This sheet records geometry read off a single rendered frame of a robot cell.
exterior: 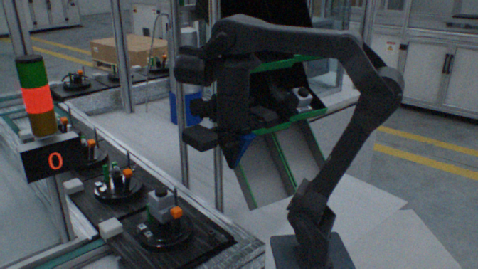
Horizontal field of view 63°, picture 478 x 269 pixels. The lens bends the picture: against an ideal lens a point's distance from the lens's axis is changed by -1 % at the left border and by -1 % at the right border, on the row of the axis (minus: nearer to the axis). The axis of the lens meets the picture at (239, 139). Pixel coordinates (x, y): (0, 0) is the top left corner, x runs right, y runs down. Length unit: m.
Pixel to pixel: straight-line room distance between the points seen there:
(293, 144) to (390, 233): 0.38
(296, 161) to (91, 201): 0.59
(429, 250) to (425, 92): 3.61
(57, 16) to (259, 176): 9.64
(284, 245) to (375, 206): 0.58
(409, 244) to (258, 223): 0.43
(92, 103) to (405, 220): 1.52
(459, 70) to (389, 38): 0.80
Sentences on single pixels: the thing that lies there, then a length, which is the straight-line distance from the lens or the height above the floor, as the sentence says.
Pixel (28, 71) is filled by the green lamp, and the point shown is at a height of 1.39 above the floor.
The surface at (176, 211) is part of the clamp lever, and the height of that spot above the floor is 1.07.
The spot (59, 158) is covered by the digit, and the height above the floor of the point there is 1.21.
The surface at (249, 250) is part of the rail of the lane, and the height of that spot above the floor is 0.96.
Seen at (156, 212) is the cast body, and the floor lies 1.05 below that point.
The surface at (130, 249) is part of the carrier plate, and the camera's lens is 0.98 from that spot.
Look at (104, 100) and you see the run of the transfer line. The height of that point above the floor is 0.92.
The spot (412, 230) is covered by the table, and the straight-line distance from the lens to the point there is 1.28.
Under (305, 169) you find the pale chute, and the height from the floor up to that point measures 1.02.
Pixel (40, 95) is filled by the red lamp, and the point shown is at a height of 1.34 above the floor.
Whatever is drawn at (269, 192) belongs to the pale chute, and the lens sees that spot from 1.07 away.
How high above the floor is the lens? 1.59
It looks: 25 degrees down
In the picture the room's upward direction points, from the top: straight up
